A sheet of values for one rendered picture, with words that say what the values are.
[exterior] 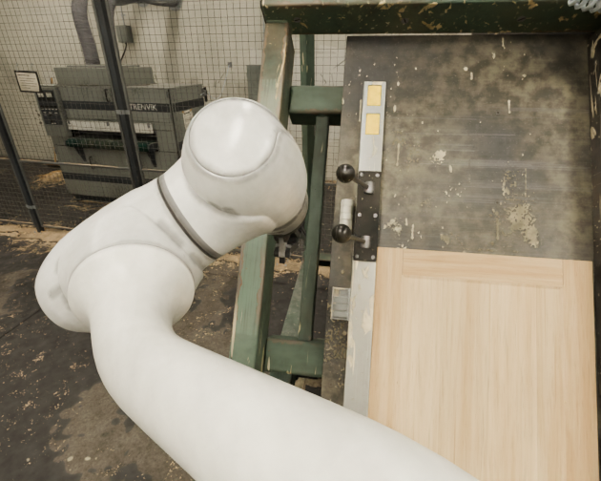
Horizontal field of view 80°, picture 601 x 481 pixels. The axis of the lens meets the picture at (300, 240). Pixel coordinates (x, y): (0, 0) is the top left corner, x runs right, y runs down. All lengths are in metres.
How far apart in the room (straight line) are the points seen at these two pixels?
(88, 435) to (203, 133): 2.15
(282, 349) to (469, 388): 0.40
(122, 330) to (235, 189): 0.13
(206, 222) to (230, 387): 0.18
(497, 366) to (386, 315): 0.24
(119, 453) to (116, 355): 1.97
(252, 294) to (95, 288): 0.51
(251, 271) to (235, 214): 0.48
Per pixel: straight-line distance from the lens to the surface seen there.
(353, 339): 0.78
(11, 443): 2.53
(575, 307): 0.93
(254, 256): 0.80
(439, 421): 0.86
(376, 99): 0.90
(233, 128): 0.29
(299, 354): 0.87
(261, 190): 0.30
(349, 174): 0.70
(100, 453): 2.26
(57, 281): 0.39
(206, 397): 0.19
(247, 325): 0.80
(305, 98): 1.00
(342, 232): 0.67
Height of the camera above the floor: 1.72
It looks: 27 degrees down
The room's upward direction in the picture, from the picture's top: straight up
